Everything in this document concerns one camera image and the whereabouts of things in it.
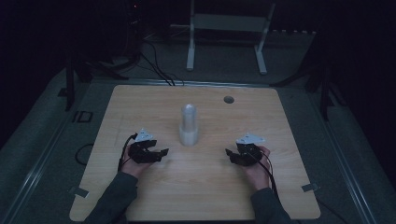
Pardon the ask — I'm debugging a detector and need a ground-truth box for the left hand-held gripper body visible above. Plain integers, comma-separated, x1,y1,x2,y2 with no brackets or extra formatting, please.
128,128,164,165

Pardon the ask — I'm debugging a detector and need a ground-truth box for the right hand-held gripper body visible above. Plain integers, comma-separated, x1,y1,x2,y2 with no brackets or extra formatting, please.
233,133,267,167

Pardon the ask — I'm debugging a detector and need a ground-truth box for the stack of clear plastic cups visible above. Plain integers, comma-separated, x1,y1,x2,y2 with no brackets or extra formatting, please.
178,103,200,147

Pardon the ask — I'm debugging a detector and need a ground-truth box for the person's left hand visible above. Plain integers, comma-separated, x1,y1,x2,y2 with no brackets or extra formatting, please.
119,151,151,180

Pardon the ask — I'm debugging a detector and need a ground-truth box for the person's right hand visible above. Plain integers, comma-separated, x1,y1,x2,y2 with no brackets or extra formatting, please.
242,145,273,191

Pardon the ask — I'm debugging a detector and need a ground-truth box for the black floor socket box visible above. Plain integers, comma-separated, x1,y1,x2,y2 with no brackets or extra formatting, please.
71,110,94,123

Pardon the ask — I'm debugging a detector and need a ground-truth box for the grey tape piece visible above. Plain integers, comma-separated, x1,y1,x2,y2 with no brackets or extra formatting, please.
301,183,321,193
68,186,91,199

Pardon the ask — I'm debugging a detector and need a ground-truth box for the black tripod stand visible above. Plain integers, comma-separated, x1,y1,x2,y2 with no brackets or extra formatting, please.
270,60,347,123
63,49,129,112

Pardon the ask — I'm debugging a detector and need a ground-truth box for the white metal stand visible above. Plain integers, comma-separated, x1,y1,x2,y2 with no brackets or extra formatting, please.
185,0,277,76

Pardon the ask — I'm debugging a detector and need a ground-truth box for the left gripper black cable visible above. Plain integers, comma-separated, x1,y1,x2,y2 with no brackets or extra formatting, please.
117,133,138,173

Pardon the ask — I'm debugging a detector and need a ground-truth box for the black looped floor cable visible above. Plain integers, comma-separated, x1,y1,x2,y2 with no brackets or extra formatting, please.
75,143,95,166

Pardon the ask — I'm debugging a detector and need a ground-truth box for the metal floor rail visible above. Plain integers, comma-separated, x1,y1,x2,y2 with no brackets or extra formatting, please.
92,78,270,89

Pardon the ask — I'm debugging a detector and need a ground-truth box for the black floor cable bundle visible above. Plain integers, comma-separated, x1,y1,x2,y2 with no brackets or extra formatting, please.
139,39,185,87

